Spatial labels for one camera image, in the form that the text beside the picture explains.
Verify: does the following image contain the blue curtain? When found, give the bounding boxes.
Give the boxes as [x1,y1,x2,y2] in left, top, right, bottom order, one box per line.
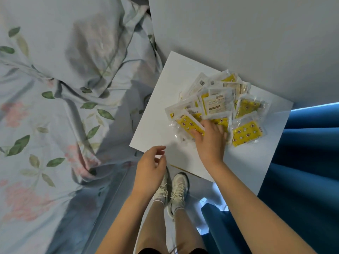
[201,102,339,254]

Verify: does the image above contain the person's left leg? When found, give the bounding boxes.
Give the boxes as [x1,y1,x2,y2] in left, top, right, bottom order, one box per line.
[135,201,169,252]

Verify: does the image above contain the gold drawer handle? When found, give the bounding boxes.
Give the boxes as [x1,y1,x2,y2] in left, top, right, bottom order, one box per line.
[169,164,202,179]

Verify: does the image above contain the person's leg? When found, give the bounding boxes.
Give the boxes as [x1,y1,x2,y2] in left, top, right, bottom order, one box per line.
[135,201,169,252]
[173,207,206,252]

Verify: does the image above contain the floral pillow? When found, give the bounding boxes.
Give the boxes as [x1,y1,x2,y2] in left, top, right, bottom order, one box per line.
[0,0,163,103]

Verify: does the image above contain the pile of yellow sachet packets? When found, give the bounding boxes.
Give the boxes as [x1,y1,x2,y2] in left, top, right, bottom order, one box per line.
[165,69,271,148]

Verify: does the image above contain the person's right white shoe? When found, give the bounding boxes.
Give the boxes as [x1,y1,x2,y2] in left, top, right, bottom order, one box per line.
[167,171,190,219]

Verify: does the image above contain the person's white shoe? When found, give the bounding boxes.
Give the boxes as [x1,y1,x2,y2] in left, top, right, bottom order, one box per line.
[153,168,171,207]
[167,171,190,219]

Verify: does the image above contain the person's right forearm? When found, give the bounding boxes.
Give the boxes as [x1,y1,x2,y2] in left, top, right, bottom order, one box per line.
[208,161,317,254]

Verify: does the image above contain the person's left hand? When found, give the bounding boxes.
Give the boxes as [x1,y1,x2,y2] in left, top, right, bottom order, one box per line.
[131,145,167,199]

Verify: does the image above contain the white bedside table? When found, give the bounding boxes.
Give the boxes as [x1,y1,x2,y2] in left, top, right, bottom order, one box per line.
[129,51,294,196]

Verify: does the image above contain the person's left white shoe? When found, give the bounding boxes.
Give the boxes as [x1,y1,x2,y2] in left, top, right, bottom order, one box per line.
[153,168,171,207]

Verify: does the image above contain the floral bed sheet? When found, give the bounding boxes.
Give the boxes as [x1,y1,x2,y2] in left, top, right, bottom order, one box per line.
[0,58,151,254]

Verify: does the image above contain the person's left forearm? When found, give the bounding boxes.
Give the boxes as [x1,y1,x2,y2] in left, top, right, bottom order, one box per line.
[95,190,151,254]

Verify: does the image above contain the black shorts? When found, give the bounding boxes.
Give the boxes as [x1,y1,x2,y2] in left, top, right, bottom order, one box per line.
[137,247,208,254]

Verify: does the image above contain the person's right hand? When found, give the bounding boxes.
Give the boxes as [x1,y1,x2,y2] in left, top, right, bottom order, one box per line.
[190,119,229,172]

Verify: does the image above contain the person's right leg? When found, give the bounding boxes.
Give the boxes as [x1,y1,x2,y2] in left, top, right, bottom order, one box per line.
[173,207,206,252]

